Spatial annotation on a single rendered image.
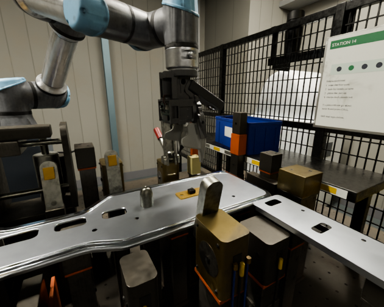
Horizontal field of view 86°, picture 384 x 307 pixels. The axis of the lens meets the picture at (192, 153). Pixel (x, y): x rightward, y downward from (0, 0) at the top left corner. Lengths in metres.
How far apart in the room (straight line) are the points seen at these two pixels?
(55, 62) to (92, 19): 0.55
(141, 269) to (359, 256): 0.36
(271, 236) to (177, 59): 0.42
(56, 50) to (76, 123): 2.25
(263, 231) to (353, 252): 0.15
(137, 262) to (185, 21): 0.46
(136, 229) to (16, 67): 2.91
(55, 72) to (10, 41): 2.24
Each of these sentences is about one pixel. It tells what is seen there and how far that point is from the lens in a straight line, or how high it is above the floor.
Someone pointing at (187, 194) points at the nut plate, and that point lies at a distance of 0.57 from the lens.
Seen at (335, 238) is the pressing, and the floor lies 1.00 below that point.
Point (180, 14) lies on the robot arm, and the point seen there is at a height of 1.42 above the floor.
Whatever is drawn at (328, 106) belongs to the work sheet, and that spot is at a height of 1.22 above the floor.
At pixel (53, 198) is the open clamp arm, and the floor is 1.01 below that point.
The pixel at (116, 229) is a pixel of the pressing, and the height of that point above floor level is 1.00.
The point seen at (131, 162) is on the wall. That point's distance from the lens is 3.37.
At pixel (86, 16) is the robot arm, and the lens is 0.47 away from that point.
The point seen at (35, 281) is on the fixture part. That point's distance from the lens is 0.62.
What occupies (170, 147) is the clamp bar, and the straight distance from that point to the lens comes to 0.67.
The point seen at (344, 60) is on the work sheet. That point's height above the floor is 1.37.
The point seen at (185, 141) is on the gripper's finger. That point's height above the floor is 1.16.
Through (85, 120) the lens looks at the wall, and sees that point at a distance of 3.17.
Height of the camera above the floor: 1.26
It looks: 15 degrees down
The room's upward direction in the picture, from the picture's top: straight up
